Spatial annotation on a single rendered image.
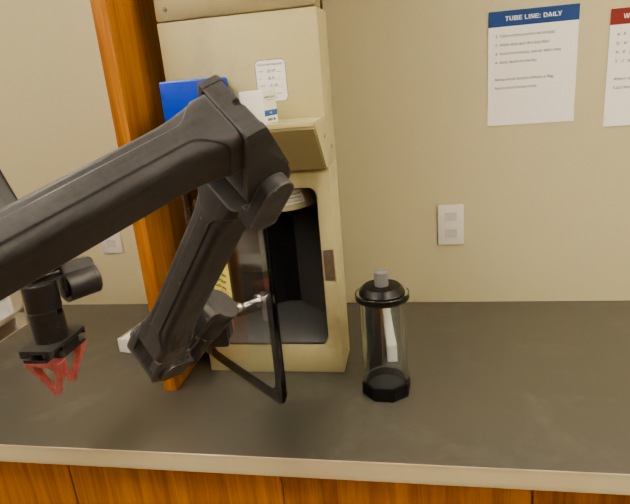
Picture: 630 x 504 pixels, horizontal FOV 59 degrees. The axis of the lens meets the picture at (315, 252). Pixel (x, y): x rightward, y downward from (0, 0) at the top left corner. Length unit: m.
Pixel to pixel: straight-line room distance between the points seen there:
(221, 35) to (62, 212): 0.75
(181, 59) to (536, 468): 0.99
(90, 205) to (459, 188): 1.23
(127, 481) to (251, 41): 0.91
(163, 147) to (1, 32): 1.48
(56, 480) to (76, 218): 0.95
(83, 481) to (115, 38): 0.88
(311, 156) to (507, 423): 0.62
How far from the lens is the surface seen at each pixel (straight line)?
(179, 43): 1.20
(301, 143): 1.05
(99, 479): 1.30
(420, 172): 1.56
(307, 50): 1.12
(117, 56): 1.16
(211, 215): 0.62
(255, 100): 1.06
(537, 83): 1.56
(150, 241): 1.20
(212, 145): 0.49
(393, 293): 1.09
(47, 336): 1.05
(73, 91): 1.82
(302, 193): 1.22
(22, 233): 0.47
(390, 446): 1.07
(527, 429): 1.14
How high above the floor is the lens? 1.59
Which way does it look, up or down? 18 degrees down
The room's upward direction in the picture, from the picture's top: 5 degrees counter-clockwise
